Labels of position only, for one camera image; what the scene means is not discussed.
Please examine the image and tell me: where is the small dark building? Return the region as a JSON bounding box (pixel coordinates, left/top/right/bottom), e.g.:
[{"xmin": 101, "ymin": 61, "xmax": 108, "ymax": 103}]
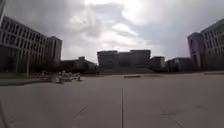
[{"xmin": 150, "ymin": 55, "xmax": 166, "ymax": 70}]

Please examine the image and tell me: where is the grey paved plaza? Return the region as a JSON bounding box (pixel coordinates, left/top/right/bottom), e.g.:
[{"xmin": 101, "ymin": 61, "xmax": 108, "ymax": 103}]
[{"xmin": 0, "ymin": 73, "xmax": 224, "ymax": 128}]

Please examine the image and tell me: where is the low dark building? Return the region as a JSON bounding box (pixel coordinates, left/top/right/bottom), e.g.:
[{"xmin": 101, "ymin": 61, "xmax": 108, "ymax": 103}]
[{"xmin": 60, "ymin": 55, "xmax": 99, "ymax": 74}]

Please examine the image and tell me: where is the dark wide block building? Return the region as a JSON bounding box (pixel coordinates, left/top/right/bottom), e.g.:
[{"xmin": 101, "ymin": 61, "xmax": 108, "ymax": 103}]
[{"xmin": 96, "ymin": 49, "xmax": 152, "ymax": 70}]

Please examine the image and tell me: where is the dark raised ground strip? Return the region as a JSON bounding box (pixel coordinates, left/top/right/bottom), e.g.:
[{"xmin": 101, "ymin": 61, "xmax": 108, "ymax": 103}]
[{"xmin": 0, "ymin": 73, "xmax": 59, "ymax": 87}]

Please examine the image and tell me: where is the large glass-fronted building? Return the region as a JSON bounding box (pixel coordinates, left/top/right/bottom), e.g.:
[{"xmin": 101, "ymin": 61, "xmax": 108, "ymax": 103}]
[{"xmin": 186, "ymin": 18, "xmax": 224, "ymax": 71}]

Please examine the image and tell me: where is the large gridded-window building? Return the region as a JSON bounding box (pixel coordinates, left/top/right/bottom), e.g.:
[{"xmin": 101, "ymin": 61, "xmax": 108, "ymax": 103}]
[{"xmin": 0, "ymin": 15, "xmax": 63, "ymax": 74}]

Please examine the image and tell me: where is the group of people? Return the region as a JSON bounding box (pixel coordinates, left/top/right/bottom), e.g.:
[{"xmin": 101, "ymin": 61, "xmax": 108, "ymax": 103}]
[{"xmin": 49, "ymin": 69, "xmax": 83, "ymax": 85}]

